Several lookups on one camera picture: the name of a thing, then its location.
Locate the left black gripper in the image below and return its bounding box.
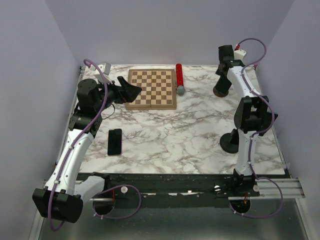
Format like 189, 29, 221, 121
94, 75, 142, 113

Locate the purple-cased black phone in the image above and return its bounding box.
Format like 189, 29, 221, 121
107, 128, 122, 156

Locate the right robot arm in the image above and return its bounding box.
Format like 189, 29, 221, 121
212, 45, 278, 197

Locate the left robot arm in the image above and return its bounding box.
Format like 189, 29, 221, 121
32, 76, 142, 223

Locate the brown round phone stand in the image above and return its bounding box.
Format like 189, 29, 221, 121
212, 87, 229, 98

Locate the black round phone stand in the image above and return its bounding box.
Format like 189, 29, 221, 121
219, 133, 239, 154

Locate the wooden chessboard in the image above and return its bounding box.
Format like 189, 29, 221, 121
125, 69, 177, 110

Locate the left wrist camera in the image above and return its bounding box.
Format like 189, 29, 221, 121
88, 62, 111, 84

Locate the red handled microphone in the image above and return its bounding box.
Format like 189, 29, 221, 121
175, 63, 185, 96

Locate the black front mounting rail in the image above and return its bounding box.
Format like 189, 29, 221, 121
77, 172, 260, 212

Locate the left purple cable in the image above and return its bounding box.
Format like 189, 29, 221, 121
48, 58, 142, 232

